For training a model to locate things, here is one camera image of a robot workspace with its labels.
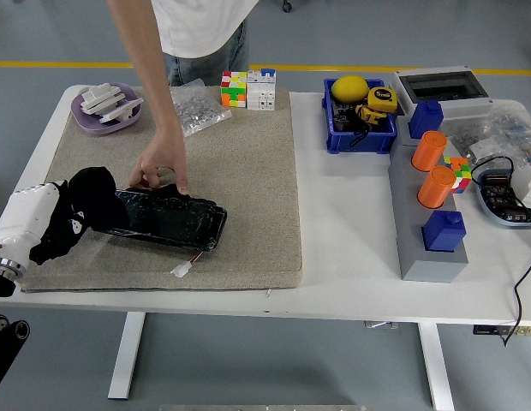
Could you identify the person's right hand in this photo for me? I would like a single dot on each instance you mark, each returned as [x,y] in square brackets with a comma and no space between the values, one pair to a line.
[165,150]

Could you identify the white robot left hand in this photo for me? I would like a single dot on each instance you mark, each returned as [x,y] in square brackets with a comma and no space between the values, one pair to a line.
[23,214]

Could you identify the black panel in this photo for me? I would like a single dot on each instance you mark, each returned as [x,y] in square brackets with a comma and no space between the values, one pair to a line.
[175,222]

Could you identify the black rag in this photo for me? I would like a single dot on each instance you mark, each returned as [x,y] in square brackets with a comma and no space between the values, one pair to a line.
[94,192]

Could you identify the person's right forearm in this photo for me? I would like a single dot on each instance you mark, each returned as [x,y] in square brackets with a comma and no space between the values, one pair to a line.
[147,64]

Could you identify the clear bag of screws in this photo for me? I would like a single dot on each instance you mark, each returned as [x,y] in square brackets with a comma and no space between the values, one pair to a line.
[201,115]

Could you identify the white plastic part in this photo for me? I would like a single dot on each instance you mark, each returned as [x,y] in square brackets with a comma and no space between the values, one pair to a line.
[100,96]
[120,111]

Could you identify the purple tray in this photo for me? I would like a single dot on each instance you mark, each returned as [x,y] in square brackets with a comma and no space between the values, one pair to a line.
[92,126]

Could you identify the grey-brown mat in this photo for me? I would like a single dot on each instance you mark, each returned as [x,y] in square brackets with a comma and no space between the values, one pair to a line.
[248,171]

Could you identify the large colourful puzzle cube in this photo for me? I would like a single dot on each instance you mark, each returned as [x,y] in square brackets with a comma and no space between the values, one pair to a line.
[233,92]

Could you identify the white circuit breaker block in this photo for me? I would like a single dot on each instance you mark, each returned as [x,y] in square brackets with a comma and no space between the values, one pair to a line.
[261,94]

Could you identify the person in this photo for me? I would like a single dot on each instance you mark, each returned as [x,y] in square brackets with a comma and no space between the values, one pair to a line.
[197,25]

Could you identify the white table leg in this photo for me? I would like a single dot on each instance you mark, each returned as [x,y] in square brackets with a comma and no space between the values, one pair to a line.
[437,372]
[126,364]

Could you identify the black caster wheel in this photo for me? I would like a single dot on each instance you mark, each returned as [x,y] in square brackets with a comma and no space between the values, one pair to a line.
[285,5]

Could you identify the yellow lemon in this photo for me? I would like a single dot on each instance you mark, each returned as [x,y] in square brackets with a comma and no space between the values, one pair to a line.
[349,87]

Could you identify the blue plastic bin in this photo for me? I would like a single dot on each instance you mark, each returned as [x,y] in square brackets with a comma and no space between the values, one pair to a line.
[359,143]

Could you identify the yellow black tool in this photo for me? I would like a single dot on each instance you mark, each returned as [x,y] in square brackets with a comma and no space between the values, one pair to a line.
[368,114]

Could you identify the yellow tape measure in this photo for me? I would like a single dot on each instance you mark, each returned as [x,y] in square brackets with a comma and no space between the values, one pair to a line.
[381,98]

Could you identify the grey block base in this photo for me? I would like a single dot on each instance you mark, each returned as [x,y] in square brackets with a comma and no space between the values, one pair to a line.
[402,192]

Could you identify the blue square block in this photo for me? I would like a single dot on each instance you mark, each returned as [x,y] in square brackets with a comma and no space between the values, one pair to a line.
[424,122]
[443,233]

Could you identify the orange cylinder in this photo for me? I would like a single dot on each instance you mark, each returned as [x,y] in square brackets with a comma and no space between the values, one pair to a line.
[434,188]
[428,152]

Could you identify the small colourful puzzle cube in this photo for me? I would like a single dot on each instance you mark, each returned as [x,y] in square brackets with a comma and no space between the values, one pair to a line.
[460,173]

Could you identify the clear bag of dark parts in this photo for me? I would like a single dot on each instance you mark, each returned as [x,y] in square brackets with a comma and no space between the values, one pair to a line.
[462,137]

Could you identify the blue-grey tray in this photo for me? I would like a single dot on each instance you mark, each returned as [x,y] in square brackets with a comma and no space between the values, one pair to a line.
[484,210]

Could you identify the black circuit boards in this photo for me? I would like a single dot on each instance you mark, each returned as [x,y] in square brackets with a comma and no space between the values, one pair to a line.
[501,201]

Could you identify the large clear parts bag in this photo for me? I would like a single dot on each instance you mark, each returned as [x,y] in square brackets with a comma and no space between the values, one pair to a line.
[509,124]

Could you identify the white plastic piece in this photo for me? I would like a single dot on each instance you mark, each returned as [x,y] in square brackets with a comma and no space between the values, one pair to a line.
[526,182]

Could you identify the black table controller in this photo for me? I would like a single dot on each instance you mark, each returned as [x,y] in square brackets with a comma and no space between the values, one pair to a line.
[488,330]

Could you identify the grey electrical enclosure box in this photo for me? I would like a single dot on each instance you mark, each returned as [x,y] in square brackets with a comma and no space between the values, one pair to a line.
[402,85]

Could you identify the silver table bracket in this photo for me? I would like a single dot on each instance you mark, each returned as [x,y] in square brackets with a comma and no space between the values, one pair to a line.
[381,325]

